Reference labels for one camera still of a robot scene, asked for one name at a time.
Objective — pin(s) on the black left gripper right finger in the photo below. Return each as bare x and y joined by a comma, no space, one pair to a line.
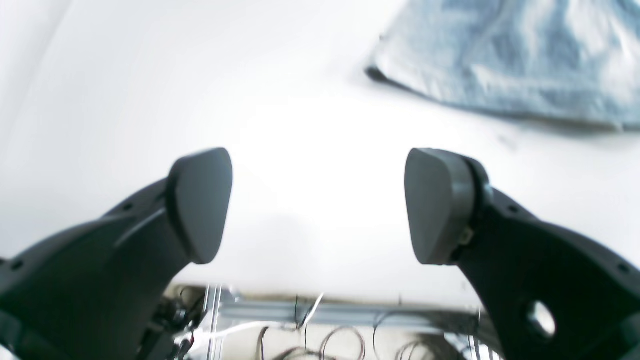
551,293

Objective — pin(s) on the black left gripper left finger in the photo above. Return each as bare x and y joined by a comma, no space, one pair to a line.
94,291

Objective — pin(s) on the grey t-shirt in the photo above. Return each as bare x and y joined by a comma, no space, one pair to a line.
564,60

